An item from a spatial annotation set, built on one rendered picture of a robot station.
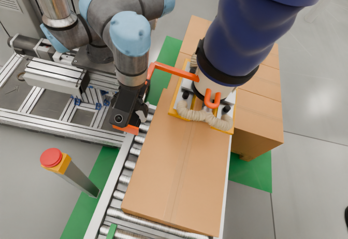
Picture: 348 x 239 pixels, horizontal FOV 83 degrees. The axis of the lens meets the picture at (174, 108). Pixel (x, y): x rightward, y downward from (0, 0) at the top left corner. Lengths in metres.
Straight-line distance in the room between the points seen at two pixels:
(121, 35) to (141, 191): 0.64
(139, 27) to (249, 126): 1.38
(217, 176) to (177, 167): 0.19
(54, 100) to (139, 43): 1.64
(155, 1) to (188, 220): 0.76
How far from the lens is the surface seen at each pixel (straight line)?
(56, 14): 0.84
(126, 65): 0.42
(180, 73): 0.79
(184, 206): 0.88
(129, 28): 0.38
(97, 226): 1.22
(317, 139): 2.87
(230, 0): 0.59
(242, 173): 2.12
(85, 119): 1.82
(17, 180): 2.03
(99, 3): 0.47
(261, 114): 1.77
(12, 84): 2.19
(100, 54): 1.00
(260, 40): 0.60
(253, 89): 1.88
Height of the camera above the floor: 1.80
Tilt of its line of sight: 58 degrees down
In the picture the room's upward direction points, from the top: 21 degrees clockwise
